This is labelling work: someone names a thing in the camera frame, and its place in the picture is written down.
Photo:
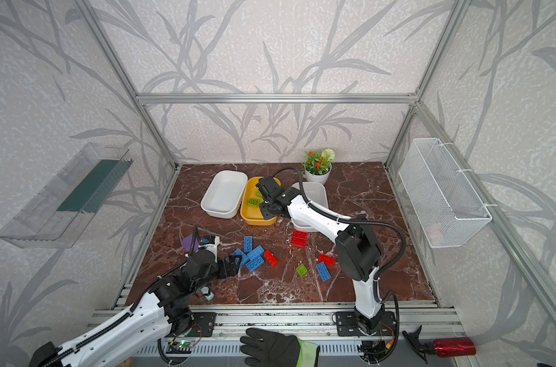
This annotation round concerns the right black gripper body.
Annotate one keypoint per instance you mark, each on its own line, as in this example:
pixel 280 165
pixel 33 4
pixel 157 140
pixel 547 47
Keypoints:
pixel 265 190

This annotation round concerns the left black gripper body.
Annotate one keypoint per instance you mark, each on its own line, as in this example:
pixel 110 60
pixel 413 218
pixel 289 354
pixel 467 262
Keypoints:
pixel 225 267

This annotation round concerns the large red lego brick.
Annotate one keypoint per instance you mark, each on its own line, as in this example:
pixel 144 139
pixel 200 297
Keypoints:
pixel 299 239

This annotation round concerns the small green lego square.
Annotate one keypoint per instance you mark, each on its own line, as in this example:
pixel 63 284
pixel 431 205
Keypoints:
pixel 302 270

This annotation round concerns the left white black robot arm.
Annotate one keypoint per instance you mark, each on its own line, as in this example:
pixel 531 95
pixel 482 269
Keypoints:
pixel 161 309

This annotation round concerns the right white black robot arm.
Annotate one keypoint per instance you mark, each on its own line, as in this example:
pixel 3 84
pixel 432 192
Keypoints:
pixel 359 250

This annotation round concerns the teal toy spatula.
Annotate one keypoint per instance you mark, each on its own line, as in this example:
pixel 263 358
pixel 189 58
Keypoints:
pixel 207 293

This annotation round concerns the purple pink toy spatula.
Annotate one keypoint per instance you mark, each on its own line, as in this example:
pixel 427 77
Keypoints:
pixel 188 243

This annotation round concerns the yellow rectangular bin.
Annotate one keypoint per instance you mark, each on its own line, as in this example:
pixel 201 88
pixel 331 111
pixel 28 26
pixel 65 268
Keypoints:
pixel 252 214

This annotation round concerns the right white rectangular bin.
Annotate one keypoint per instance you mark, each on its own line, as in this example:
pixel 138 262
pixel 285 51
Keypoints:
pixel 316 192

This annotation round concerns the white rectangular bin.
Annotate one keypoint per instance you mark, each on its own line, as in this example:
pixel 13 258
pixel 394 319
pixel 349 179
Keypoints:
pixel 223 196
pixel 316 192

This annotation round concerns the large blue lego plate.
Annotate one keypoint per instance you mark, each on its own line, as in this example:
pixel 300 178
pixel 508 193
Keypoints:
pixel 240 258

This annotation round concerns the blue lego brick upright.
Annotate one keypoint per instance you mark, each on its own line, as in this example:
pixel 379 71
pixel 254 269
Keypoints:
pixel 248 244

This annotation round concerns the left white rectangular bin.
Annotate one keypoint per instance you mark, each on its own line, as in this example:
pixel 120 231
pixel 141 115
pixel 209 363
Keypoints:
pixel 223 196

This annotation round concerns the potted artificial flower plant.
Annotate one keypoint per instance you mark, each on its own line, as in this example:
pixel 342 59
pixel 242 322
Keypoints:
pixel 318 165

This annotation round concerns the blue lego brick middle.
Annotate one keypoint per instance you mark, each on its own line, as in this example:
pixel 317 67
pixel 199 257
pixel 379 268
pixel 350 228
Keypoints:
pixel 256 258

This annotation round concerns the red lego brick left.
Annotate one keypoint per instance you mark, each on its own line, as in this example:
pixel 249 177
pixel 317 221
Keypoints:
pixel 270 258

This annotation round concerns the red lego brick lower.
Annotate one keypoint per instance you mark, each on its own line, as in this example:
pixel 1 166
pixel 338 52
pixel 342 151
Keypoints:
pixel 327 260

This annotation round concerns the blue lego brick right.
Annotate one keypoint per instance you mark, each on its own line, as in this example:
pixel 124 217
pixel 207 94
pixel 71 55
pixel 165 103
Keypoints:
pixel 323 271

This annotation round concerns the black work glove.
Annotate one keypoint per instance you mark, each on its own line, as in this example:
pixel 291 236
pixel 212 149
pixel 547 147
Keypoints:
pixel 271 349

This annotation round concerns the black clamp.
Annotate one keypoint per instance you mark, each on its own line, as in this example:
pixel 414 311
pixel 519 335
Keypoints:
pixel 422 349

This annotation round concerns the red metal bottle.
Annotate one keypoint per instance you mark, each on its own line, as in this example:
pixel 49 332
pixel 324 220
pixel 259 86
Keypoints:
pixel 454 347

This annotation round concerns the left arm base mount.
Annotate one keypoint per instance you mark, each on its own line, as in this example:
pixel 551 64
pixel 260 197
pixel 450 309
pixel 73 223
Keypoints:
pixel 200 324

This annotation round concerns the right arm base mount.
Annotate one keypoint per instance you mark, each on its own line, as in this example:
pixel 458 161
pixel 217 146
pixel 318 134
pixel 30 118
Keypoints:
pixel 350 323

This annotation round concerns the clear plastic wall shelf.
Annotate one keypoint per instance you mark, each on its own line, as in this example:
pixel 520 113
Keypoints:
pixel 58 215

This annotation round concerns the white wire mesh basket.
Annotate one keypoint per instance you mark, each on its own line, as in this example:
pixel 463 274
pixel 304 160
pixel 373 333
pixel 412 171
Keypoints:
pixel 448 208

